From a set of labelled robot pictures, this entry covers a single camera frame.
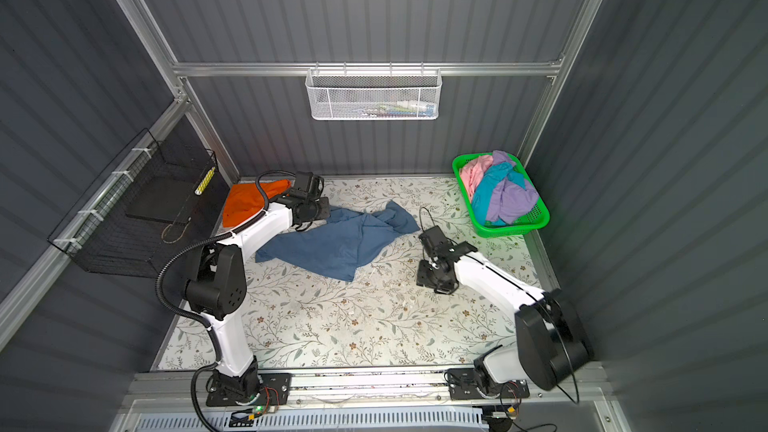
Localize blue t shirt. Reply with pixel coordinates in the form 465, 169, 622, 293
254, 201, 419, 282

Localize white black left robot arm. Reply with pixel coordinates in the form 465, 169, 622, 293
184, 172, 330, 403

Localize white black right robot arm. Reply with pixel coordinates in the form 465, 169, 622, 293
417, 226, 594, 400

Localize folded orange t shirt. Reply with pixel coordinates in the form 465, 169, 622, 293
222, 180, 291, 228

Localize teal t shirt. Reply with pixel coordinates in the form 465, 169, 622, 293
471, 162, 537, 227

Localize purple t shirt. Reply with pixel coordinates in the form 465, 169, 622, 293
486, 150, 539, 226

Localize pink t shirt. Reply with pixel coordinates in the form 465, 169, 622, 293
459, 155, 493, 201

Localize green plastic laundry basket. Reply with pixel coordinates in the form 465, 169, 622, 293
452, 151, 550, 238

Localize items in white basket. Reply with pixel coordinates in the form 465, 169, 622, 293
352, 100, 438, 119

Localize white wire mesh basket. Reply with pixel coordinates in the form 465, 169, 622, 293
305, 69, 443, 121

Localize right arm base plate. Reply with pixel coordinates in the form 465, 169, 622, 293
443, 368, 530, 401

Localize black wire cage basket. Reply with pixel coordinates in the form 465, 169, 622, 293
48, 129, 227, 278

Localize white slotted cable duct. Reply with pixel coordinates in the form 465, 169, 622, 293
134, 406, 490, 432

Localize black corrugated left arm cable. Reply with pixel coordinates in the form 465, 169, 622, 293
155, 170, 298, 432

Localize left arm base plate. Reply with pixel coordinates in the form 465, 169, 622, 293
205, 371, 293, 407

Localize aluminium mounting rail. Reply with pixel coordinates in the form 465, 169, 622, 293
119, 362, 616, 413

